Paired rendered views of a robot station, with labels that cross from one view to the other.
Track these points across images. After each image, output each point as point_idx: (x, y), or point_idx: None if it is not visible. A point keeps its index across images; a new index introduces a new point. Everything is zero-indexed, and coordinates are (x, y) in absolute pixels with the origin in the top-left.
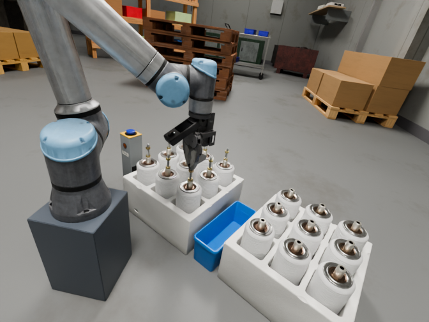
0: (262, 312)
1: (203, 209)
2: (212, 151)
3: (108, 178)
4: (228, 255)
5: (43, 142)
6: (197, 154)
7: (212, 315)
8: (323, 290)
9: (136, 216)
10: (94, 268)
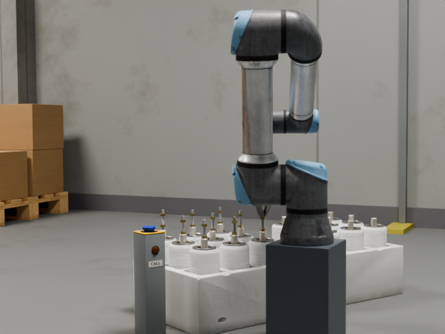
0: (364, 297)
1: None
2: (60, 292)
3: None
4: None
5: (321, 168)
6: None
7: (363, 313)
8: (380, 235)
9: (222, 332)
10: (344, 287)
